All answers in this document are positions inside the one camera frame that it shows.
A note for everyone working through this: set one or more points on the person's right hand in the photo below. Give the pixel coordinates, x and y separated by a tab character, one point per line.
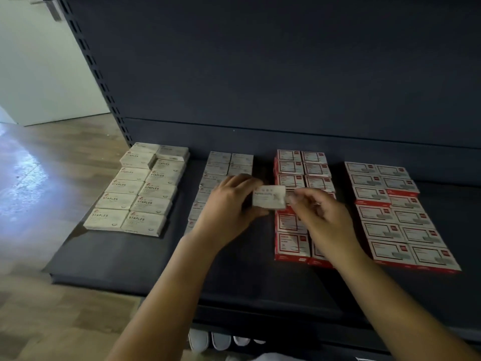
331	229

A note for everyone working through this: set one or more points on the person's left hand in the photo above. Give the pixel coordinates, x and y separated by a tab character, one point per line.
222	218

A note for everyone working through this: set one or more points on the small red white box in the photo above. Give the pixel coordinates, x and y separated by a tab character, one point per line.
413	217
436	257
288	155
384	230
314	157
289	167
289	222
406	201
291	180
291	244
400	184
376	212
319	182
361	168
366	180
423	235
281	210
392	252
319	257
316	169
392	170
371	194

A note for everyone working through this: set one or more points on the dark metal shelf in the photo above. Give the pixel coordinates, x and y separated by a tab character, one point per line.
300	64

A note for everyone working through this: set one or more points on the person's left forearm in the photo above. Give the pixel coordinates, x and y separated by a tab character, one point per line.
161	308

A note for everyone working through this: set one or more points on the person's right forearm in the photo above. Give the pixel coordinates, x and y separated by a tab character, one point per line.
406	312

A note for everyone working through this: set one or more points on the person's grey clothing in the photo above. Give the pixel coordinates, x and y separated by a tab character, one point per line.
278	357

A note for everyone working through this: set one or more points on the grey slipper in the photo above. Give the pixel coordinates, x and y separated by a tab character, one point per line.
221	340
198	340

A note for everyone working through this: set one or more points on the pink slipper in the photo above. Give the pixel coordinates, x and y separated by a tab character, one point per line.
241	340
258	341

